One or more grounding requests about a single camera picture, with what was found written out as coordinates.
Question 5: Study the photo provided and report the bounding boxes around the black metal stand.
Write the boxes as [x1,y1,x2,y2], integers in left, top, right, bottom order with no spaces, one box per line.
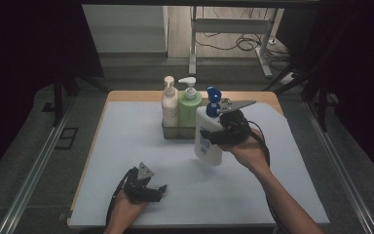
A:
[52,69,109,129]
[262,62,330,133]

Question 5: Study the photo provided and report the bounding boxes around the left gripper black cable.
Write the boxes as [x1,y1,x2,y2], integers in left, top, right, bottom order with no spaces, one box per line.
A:
[105,167,138,226]

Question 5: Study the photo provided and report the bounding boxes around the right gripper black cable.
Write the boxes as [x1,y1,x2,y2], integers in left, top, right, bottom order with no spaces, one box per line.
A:
[246,120,288,234]

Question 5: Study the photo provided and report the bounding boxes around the white panel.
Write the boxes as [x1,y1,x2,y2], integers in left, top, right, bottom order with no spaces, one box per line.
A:
[81,4,169,55]

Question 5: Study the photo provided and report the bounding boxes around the black cables on floor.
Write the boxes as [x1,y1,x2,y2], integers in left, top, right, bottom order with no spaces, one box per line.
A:
[194,8,294,63]

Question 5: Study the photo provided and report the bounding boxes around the white metal desk frame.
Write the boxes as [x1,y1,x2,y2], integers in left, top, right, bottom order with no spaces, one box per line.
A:
[188,5,274,79]

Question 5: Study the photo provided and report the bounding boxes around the white bottle with blue pump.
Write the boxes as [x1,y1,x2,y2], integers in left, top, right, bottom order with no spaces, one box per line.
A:
[193,86,224,168]

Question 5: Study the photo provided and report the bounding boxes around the green pump bottle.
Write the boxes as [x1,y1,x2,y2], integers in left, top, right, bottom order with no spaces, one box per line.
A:
[177,76,204,129]

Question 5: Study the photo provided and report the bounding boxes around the aluminium rail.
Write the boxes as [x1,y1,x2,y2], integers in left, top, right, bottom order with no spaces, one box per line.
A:
[302,99,374,234]
[0,97,76,234]

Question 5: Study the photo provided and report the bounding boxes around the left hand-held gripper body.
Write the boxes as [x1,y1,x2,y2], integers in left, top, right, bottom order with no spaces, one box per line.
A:
[122,161,159,203]

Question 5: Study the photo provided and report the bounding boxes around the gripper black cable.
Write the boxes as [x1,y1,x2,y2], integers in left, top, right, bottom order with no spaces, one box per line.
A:
[246,120,288,234]
[105,167,138,226]

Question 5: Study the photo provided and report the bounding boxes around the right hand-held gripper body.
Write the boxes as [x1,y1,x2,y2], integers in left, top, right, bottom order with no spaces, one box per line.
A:
[216,99,258,146]

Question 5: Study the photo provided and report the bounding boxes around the person's left hand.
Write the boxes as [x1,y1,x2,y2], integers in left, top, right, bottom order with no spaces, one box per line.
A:
[109,189,150,226]

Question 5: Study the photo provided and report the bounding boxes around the white ribbed cup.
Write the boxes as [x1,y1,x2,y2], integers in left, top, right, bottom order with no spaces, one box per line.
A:
[161,75,180,129]

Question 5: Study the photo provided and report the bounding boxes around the pale table mat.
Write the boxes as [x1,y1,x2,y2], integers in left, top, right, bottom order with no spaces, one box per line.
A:
[68,100,331,228]

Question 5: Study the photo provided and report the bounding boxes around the person's right hand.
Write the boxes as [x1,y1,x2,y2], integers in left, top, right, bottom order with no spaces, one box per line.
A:
[218,127,271,174]

